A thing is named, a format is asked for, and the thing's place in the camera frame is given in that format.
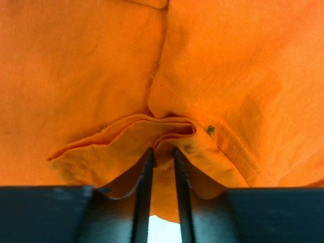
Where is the orange t shirt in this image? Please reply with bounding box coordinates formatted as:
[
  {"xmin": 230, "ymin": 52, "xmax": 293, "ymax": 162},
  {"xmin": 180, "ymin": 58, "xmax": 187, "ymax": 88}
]
[{"xmin": 1, "ymin": 1, "xmax": 323, "ymax": 222}]

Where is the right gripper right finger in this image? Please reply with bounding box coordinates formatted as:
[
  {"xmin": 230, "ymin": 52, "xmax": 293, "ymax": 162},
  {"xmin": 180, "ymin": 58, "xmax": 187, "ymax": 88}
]
[{"xmin": 173, "ymin": 148, "xmax": 323, "ymax": 242}]

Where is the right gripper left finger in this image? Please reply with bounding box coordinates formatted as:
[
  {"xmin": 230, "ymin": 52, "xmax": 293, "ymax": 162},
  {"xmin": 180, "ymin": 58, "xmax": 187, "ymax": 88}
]
[{"xmin": 1, "ymin": 149, "xmax": 154, "ymax": 242}]

